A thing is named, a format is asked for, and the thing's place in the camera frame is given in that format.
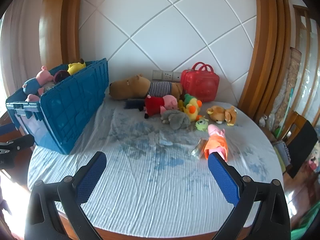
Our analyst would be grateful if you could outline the white wall socket panel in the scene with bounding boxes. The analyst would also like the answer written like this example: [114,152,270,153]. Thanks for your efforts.
[152,70,182,82]

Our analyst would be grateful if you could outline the yellow plush toy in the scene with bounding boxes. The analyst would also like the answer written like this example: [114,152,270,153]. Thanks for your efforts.
[67,59,87,75]

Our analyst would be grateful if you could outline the wooden chair black cushion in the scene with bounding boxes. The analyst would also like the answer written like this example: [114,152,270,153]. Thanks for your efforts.
[272,111,319,179]

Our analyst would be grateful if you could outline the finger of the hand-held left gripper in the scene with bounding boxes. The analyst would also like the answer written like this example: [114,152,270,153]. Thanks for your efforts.
[0,124,16,135]
[0,134,34,155]

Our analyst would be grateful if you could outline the pink pig plush blue clothes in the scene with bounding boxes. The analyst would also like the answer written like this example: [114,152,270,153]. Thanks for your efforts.
[22,66,54,95]

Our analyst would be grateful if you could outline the wooden frame post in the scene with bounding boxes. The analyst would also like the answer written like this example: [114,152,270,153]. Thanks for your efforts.
[237,0,293,123]
[39,0,84,64]

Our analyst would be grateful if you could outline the clear plastic packet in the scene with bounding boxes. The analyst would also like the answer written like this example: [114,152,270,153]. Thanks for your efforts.
[191,138,208,159]

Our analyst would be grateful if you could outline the pink pig plush orange dress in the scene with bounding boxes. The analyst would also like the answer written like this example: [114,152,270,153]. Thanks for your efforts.
[204,124,228,162]

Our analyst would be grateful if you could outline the red toy suitcase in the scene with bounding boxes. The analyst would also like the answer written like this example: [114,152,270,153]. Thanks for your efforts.
[180,61,220,103]

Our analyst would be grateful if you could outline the patterned curtain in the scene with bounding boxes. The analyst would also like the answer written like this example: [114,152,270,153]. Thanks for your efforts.
[274,47,303,132]

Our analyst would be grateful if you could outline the brown capybara plush striped shirt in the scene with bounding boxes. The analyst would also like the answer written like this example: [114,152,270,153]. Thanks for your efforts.
[109,74,184,100]

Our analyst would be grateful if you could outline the blue plastic storage box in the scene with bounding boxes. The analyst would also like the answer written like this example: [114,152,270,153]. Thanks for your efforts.
[5,58,110,155]

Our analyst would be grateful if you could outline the pink pig plush red dress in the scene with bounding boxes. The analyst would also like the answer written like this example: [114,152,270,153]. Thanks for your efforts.
[138,94,178,119]

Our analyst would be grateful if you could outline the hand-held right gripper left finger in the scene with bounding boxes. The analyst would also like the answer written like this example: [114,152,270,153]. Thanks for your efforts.
[24,151,107,240]

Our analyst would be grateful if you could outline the green bag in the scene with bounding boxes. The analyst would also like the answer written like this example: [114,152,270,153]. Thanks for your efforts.
[291,200,320,238]

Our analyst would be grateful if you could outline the light blue tablecloth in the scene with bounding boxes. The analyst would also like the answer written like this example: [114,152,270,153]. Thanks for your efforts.
[27,97,284,232]

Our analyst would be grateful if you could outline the dark blue fuzzy toy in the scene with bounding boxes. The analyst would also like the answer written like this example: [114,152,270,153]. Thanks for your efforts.
[124,99,145,110]

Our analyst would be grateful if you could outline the white curtain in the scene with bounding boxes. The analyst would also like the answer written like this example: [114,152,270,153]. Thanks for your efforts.
[0,0,48,98]

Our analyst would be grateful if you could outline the yellow duck plush orange feet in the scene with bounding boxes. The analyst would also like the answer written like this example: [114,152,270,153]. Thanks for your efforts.
[178,94,206,122]

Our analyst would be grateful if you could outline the checkered cloth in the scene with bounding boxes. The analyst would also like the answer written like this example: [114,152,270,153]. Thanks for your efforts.
[274,141,290,165]

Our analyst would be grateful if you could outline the grey elephant plush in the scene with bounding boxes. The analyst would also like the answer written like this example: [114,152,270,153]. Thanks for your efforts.
[160,110,192,130]

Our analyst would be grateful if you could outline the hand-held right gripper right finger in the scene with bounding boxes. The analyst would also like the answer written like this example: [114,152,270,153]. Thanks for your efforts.
[207,152,292,240]

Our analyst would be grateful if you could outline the brown bear plush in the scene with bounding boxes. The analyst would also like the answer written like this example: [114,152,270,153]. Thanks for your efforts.
[206,106,238,126]

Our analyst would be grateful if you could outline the green one-eyed monster plush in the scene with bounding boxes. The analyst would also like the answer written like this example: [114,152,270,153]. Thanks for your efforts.
[195,118,209,132]

